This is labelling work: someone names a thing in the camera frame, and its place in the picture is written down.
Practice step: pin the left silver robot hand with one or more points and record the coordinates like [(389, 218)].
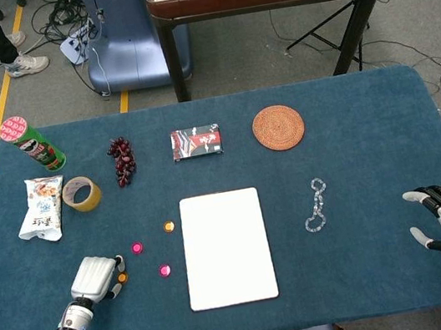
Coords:
[(93, 277)]

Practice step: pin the orange button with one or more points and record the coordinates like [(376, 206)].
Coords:
[(123, 278), (168, 226)]

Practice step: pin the pink button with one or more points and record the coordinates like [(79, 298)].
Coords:
[(165, 271), (137, 248)]

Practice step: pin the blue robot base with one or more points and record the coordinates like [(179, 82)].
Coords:
[(128, 40)]

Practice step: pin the white magnetic board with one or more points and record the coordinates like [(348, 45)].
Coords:
[(226, 248)]

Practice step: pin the yellow packing tape roll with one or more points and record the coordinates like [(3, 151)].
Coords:
[(95, 198)]

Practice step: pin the white snack bag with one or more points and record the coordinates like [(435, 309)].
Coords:
[(39, 210)]

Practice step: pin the dark red grape bunch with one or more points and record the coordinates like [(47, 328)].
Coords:
[(122, 160)]

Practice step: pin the green Pringles can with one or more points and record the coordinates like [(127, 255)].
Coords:
[(38, 149)]

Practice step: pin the red black card box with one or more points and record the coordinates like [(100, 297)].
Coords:
[(196, 142)]

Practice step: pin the round woven rattan coaster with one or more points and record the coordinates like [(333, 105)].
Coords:
[(278, 127)]

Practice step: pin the black wheeled office chair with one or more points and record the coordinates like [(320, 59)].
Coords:
[(22, 1)]

